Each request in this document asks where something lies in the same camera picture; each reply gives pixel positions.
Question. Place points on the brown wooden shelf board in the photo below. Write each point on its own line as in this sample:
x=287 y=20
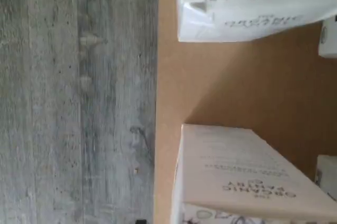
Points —
x=237 y=82

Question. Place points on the white box with floral print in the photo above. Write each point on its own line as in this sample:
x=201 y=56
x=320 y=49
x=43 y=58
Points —
x=237 y=166
x=252 y=5

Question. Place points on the small white box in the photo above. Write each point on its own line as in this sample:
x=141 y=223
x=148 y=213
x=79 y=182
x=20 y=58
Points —
x=326 y=172
x=328 y=38

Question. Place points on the small black block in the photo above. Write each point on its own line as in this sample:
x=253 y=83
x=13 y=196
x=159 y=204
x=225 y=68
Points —
x=140 y=221

